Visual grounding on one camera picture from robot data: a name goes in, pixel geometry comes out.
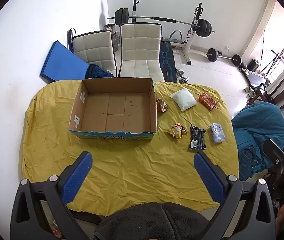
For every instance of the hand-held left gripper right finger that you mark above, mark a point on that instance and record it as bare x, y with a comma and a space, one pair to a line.
209, 177

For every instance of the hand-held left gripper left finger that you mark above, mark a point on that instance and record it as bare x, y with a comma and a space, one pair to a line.
78, 177

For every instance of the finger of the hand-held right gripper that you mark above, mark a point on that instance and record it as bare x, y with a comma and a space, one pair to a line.
281, 150
272, 158

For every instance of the black packet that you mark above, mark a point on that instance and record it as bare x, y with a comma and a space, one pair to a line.
197, 138

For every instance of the light blue tissue pack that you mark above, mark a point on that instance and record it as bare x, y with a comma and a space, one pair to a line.
217, 133

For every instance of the yellow snack packet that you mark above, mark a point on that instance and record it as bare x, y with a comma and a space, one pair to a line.
177, 130

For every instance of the red floral snack packet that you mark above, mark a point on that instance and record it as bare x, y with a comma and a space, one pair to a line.
208, 101

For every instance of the cardboard box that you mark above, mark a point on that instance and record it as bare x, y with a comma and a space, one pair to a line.
114, 110

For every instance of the white soft packet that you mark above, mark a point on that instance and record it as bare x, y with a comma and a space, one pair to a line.
184, 100

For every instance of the orange snack packet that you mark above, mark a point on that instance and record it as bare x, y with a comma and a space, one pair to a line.
161, 105

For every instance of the teal blanket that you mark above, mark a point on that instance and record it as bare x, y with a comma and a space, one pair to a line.
257, 127

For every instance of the yellow tablecloth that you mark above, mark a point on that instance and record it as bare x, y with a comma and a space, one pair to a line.
132, 165

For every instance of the dark wooden chair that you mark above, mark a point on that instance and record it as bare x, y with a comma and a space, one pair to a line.
282, 92

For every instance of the pair of white shoes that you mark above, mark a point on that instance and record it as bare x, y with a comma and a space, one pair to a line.
250, 91

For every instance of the dark grey fleece garment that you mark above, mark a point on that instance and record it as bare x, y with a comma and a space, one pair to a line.
154, 222

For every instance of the dark side table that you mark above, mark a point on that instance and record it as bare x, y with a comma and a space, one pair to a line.
254, 78

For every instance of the black speaker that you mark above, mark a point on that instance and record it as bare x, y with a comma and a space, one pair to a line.
254, 65

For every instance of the black tripod stand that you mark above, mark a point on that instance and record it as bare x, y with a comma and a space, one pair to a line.
276, 60

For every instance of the small dumbbell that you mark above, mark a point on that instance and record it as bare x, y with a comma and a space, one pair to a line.
182, 78

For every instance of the dark blue cloth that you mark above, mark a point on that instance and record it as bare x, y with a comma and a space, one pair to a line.
98, 71

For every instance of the blue exercise mat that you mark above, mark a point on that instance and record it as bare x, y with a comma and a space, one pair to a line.
62, 63

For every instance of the short barbell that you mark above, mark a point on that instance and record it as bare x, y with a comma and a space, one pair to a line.
212, 55

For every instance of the black blue weight bench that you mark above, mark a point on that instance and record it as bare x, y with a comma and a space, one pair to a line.
167, 60

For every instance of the white padded chair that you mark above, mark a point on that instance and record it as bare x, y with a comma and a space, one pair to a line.
94, 50
140, 50

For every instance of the clear plastic jug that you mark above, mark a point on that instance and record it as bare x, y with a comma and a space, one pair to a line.
115, 40

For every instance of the white weight rack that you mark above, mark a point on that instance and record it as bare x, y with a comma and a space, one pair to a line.
190, 33

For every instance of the barbell with black plates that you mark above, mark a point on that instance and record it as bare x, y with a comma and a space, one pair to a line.
122, 17

